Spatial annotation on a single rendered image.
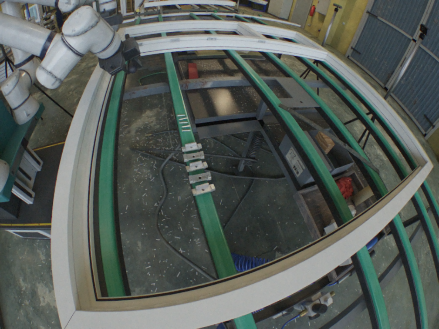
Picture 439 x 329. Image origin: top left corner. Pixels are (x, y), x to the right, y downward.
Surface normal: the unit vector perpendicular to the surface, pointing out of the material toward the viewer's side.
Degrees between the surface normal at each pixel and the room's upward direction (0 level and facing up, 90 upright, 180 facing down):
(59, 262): 0
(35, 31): 61
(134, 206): 0
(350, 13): 90
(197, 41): 90
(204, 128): 0
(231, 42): 90
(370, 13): 90
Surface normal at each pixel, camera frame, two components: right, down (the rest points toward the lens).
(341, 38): -0.95, 0.18
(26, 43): 0.42, 0.83
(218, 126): 0.11, -0.56
